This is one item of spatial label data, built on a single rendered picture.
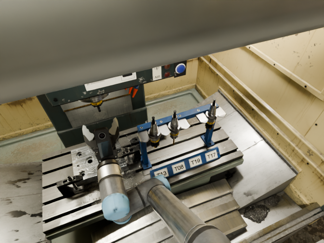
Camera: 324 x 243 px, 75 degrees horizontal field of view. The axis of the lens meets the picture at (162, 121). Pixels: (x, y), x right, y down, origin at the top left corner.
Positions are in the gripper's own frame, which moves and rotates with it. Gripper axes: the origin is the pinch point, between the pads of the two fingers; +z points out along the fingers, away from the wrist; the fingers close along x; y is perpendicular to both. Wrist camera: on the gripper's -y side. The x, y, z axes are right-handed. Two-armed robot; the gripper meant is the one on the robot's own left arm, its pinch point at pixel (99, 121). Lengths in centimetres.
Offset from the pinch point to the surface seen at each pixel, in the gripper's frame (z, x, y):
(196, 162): -2, 46, 52
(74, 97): -4.8, -4.2, -17.3
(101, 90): -4.3, 3.9, -17.3
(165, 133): 4.3, 28.0, 24.1
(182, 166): -2, 36, 52
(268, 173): -18, 90, 65
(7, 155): 75, -87, 90
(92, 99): 7.7, -0.5, -4.5
